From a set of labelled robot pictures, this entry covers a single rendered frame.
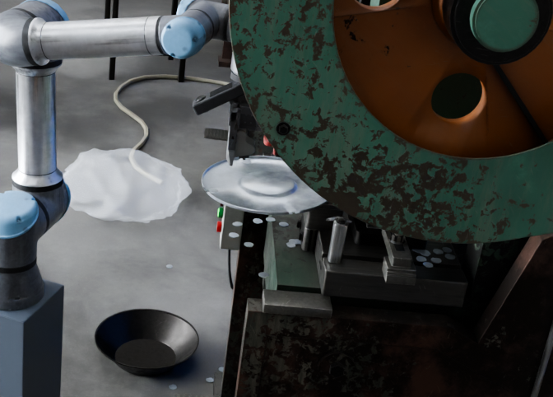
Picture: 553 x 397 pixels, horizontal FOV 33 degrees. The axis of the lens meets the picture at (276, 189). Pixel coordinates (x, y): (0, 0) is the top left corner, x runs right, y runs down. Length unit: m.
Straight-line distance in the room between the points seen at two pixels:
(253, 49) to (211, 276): 1.84
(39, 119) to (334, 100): 0.85
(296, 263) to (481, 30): 0.81
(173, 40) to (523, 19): 0.68
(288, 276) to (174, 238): 1.48
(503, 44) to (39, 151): 1.13
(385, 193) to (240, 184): 0.54
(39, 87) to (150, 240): 1.39
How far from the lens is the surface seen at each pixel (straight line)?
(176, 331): 2.89
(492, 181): 1.62
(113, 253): 3.34
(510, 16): 1.46
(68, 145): 4.16
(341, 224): 1.93
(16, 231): 2.12
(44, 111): 2.16
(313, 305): 1.94
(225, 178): 2.10
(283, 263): 2.06
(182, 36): 1.81
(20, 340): 2.20
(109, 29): 1.89
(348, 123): 1.54
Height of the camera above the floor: 1.65
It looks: 25 degrees down
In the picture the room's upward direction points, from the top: 8 degrees clockwise
